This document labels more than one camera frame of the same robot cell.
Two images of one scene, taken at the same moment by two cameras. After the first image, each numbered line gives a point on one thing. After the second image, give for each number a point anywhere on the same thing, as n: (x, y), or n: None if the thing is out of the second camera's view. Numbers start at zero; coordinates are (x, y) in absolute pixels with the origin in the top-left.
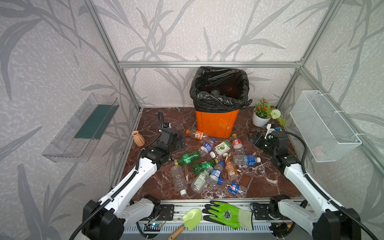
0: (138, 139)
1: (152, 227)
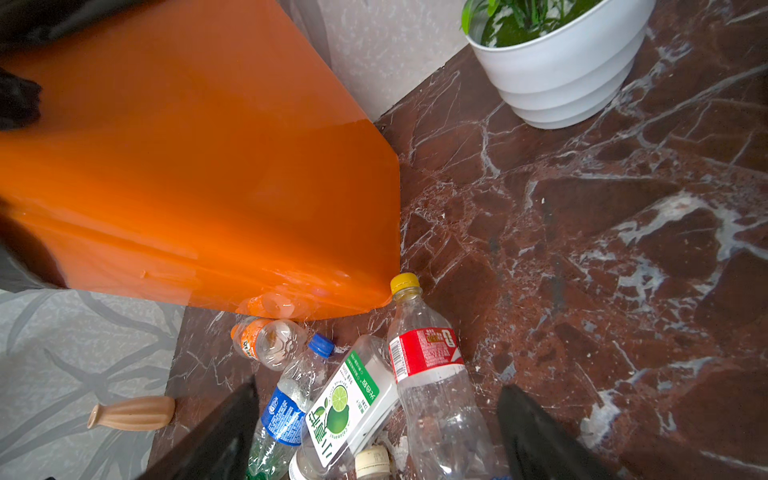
0: (133, 414)
1: None
